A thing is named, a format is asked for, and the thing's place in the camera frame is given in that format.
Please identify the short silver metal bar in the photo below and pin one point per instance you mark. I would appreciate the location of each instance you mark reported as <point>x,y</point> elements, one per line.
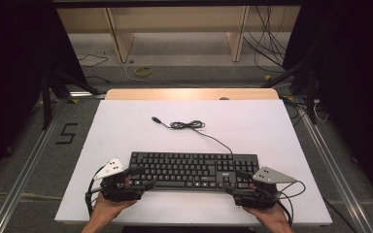
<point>84,94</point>

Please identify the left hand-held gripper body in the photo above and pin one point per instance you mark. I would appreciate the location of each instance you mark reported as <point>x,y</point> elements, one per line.
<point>121,193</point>

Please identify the aluminium floor rail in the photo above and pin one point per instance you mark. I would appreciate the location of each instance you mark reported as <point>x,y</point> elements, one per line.
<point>336,181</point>
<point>22,181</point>

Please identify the yellow tape roll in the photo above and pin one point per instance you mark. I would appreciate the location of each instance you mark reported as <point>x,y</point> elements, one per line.
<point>141,74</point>

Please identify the light wooden shelf unit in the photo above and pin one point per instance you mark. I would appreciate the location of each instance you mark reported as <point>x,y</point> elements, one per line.
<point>181,19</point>

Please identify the person's left hand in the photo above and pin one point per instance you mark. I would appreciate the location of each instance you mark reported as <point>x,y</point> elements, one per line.
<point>107,207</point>

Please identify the wooden table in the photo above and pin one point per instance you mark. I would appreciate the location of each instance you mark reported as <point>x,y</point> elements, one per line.
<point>187,94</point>

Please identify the black computer keyboard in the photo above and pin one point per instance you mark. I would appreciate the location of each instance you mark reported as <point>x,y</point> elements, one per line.
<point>181,168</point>

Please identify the black curtain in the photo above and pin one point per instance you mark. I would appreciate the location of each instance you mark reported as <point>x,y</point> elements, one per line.
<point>356,81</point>
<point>13,64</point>

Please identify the black metal stand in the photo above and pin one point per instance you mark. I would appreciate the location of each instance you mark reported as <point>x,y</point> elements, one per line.
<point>311,97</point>
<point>47,103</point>

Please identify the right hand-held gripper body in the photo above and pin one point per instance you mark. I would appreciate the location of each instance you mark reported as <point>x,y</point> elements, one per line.
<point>255,198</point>

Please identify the person's right hand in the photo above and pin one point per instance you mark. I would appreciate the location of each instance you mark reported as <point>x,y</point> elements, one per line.
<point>272,215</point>

